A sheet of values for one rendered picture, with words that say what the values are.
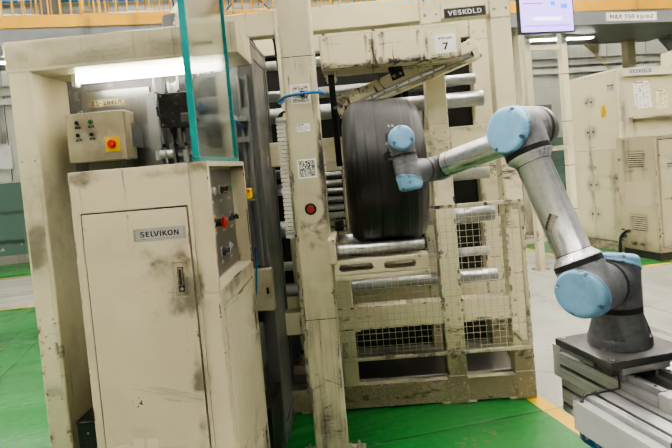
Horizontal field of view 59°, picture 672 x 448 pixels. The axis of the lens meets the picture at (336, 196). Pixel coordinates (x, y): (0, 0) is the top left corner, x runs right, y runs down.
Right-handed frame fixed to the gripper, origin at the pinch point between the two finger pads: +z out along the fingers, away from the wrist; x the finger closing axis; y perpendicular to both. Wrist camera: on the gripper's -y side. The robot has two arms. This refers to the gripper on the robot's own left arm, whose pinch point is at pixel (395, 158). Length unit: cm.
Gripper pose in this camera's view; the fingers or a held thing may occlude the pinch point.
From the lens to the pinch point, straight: 209.9
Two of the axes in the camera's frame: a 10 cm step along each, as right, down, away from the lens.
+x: -10.0, 0.8, 0.4
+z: 0.4, 0.7, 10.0
